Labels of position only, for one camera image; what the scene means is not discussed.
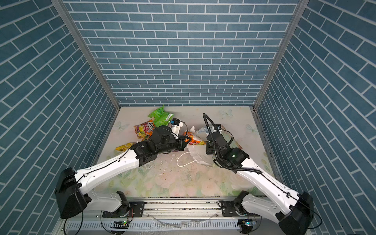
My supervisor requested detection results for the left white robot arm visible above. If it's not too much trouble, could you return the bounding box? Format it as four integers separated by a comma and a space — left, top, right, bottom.
54, 136, 192, 219

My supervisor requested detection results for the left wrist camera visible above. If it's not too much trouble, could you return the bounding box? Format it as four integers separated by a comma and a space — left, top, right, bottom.
149, 118, 183, 145

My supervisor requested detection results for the corner metal post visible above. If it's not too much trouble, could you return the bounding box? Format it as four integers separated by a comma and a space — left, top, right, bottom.
51, 0, 120, 112
253, 0, 309, 111

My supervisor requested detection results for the left corner metal post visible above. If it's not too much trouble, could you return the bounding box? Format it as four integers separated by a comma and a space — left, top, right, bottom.
51, 0, 120, 112

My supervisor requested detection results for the right corner metal post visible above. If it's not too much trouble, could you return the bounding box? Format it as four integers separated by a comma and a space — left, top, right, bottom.
253, 0, 309, 111

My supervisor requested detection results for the green Lay's chips bag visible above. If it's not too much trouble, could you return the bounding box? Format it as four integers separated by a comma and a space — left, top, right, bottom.
148, 105, 174, 127

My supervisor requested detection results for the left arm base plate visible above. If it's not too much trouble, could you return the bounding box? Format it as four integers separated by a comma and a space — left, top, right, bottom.
102, 201, 145, 218

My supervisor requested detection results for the aluminium front rail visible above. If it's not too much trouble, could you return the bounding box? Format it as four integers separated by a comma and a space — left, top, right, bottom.
53, 198, 273, 235

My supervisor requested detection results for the yellow snack packet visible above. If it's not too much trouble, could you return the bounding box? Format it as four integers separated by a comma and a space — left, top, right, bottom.
115, 142, 135, 152

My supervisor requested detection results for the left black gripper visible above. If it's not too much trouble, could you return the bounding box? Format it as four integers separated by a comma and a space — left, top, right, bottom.
155, 134, 193, 155

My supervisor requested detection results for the colourful paper gift bag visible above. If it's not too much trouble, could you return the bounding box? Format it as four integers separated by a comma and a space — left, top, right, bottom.
176, 124, 243, 168

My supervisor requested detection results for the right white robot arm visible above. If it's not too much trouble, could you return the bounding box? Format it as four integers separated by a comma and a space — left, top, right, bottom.
206, 131, 314, 235

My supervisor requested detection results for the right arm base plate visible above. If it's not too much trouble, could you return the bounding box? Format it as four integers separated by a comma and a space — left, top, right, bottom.
217, 200, 259, 217

